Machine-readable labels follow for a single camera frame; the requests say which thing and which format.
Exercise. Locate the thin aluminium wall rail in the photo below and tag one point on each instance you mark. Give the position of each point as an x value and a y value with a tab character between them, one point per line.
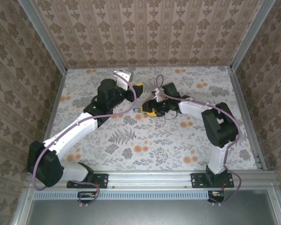
84	68

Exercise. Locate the black controller board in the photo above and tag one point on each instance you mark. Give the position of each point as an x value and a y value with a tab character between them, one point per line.
216	196
86	197

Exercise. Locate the floral patterned table cover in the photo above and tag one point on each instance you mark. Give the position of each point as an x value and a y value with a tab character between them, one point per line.
166	140

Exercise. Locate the aluminium corner post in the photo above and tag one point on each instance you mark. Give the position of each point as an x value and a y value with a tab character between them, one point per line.
251	35
44	35

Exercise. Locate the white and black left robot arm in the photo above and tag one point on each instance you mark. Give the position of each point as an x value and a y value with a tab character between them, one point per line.
68	136

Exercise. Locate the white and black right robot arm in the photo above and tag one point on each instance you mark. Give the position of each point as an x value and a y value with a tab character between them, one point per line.
217	159

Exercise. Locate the grey metal sheet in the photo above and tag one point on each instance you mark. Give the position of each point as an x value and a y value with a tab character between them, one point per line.
154	213

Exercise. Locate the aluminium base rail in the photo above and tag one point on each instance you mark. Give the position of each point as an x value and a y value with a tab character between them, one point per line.
150	179

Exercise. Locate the small blue capsule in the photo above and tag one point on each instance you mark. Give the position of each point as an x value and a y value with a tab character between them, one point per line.
136	109

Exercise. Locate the aluminium side rail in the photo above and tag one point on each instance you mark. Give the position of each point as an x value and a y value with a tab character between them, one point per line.
243	105
52	112

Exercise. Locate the aluminium frame bar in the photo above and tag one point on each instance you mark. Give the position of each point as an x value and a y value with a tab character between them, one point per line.
279	208
22	211

